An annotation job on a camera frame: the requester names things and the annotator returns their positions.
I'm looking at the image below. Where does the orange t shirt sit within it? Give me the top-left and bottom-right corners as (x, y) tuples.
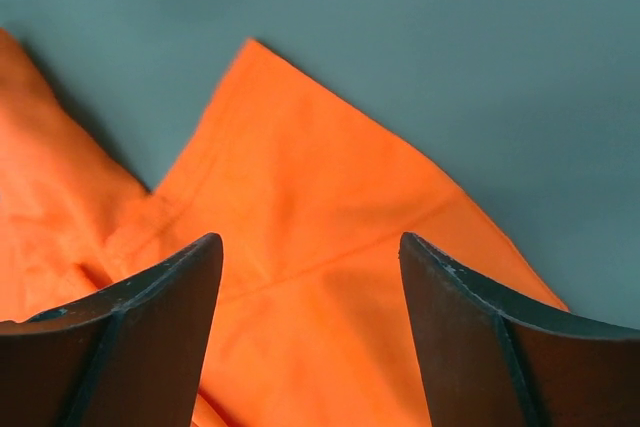
(1, 33), (561, 426)

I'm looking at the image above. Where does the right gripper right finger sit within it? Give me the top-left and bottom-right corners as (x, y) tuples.
(399, 233), (639, 426)

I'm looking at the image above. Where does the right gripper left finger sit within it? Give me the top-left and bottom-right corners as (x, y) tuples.
(1, 233), (223, 427)

